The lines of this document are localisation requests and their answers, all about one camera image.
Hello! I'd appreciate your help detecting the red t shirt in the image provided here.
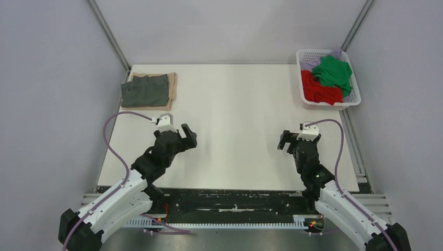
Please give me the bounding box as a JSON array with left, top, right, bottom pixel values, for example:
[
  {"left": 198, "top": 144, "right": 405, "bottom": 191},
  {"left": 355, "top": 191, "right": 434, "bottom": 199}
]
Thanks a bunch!
[{"left": 301, "top": 70, "right": 343, "bottom": 105}]

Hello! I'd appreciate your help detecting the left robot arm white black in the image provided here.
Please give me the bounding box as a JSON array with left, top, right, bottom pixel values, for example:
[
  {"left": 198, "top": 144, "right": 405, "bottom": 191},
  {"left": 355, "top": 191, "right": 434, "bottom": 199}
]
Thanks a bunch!
[{"left": 58, "top": 123, "right": 197, "bottom": 250}]

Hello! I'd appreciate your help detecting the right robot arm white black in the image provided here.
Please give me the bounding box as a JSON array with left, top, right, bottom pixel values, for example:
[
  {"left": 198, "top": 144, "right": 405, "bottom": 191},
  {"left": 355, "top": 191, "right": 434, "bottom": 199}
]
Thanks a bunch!
[{"left": 277, "top": 130, "right": 411, "bottom": 250}]

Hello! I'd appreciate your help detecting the folded beige t shirt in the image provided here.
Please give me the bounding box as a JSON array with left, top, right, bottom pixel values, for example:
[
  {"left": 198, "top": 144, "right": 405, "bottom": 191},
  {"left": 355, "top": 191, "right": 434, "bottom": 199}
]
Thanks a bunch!
[{"left": 120, "top": 72, "right": 178, "bottom": 111}]

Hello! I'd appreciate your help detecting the folded grey t shirt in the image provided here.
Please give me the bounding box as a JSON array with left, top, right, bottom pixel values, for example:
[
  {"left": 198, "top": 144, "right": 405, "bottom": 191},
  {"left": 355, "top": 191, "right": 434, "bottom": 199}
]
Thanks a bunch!
[{"left": 121, "top": 74, "right": 170, "bottom": 108}]

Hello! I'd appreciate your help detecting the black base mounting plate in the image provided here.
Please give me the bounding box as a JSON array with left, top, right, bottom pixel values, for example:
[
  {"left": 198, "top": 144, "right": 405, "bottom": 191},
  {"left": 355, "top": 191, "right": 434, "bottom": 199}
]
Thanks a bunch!
[{"left": 149, "top": 188, "right": 324, "bottom": 224}]

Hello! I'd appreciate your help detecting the white plastic basket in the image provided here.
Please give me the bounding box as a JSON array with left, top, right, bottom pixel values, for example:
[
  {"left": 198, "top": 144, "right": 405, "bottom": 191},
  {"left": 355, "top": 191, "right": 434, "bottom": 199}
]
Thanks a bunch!
[{"left": 296, "top": 49, "right": 361, "bottom": 110}]

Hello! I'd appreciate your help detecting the lilac t shirt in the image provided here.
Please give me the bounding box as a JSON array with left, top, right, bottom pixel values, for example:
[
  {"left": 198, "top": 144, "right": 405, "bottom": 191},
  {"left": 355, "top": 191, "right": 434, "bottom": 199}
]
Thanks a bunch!
[{"left": 300, "top": 49, "right": 343, "bottom": 72}]

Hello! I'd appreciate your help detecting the green t shirt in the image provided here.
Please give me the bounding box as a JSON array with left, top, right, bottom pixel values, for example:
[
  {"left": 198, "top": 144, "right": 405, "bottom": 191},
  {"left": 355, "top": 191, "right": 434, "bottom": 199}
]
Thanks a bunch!
[{"left": 311, "top": 55, "right": 353, "bottom": 98}]

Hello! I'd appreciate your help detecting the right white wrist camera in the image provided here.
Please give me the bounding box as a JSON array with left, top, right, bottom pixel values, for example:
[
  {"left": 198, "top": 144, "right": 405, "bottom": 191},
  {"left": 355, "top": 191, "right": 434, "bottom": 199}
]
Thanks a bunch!
[{"left": 297, "top": 122, "right": 320, "bottom": 141}]

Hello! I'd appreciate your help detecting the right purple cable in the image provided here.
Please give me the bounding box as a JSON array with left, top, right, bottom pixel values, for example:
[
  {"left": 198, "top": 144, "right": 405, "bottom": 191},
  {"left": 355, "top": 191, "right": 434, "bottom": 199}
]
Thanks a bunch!
[{"left": 304, "top": 119, "right": 399, "bottom": 251}]

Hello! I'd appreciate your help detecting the purple cable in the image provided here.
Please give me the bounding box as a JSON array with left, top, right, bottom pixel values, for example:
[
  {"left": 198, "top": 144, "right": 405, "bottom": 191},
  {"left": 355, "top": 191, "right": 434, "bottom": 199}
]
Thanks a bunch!
[
  {"left": 304, "top": 119, "right": 399, "bottom": 251},
  {"left": 61, "top": 110, "right": 192, "bottom": 251}
]

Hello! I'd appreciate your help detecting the right aluminium table rail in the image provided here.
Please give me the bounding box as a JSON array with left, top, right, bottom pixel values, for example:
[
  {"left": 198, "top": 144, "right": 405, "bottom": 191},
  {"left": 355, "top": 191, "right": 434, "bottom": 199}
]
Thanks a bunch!
[{"left": 340, "top": 109, "right": 373, "bottom": 194}]

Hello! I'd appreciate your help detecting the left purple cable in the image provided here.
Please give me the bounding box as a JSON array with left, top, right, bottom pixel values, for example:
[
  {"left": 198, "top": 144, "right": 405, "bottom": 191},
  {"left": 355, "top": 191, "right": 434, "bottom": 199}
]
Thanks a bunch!
[{"left": 61, "top": 110, "right": 192, "bottom": 251}]

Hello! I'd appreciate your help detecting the white slotted cable duct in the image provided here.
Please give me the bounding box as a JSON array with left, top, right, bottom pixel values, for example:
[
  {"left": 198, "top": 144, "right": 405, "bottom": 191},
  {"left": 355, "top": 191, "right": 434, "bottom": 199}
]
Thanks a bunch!
[{"left": 123, "top": 215, "right": 318, "bottom": 230}]

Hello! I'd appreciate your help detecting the left aluminium frame post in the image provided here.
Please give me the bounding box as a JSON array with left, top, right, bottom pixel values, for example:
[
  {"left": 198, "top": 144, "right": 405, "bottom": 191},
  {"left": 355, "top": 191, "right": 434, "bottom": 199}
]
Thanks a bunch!
[{"left": 86, "top": 0, "right": 131, "bottom": 73}]

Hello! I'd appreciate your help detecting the aluminium frame post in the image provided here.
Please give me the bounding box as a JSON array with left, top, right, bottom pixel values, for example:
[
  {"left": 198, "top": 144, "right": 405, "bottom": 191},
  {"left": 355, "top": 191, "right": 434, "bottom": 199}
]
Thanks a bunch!
[
  {"left": 341, "top": 0, "right": 375, "bottom": 51},
  {"left": 86, "top": 0, "right": 131, "bottom": 73}
]

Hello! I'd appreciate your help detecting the right aluminium frame post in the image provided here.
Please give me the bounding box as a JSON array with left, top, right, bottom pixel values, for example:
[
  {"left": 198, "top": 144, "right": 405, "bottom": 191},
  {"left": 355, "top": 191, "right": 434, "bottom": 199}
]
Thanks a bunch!
[{"left": 341, "top": 0, "right": 375, "bottom": 51}]

